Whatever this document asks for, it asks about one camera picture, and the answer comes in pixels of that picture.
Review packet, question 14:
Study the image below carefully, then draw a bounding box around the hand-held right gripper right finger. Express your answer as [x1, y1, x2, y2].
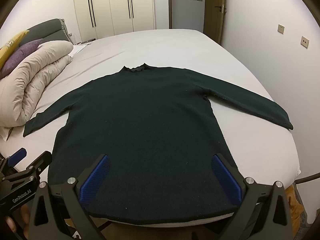
[211, 153, 293, 240]

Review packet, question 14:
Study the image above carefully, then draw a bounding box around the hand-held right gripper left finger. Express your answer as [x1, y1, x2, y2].
[29, 154, 111, 240]

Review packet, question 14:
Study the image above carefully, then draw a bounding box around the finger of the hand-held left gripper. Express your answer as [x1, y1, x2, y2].
[0, 147, 27, 178]
[15, 151, 52, 181]

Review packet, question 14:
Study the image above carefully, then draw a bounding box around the dark green sweater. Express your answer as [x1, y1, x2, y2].
[23, 64, 293, 224]

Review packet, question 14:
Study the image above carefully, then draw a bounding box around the person's left hand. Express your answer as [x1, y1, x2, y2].
[4, 204, 33, 234]

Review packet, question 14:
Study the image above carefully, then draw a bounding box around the beige folded duvet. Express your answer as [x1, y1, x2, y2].
[0, 40, 74, 142]

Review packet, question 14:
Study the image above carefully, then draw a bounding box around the purple pillow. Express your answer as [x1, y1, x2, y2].
[0, 39, 47, 73]

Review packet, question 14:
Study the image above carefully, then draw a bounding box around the yellow pillow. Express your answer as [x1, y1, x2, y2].
[0, 30, 30, 67]

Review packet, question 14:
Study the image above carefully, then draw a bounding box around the grey upholstered headboard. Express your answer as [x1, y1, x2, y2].
[19, 18, 72, 48]

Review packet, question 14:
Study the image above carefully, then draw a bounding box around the bed with white sheet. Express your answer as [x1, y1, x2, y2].
[0, 29, 302, 228]

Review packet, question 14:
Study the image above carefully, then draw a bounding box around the brown wooden door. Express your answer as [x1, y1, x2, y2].
[205, 0, 226, 46]

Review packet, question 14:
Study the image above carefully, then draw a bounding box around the cream wardrobe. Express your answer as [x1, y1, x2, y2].
[72, 0, 155, 42]

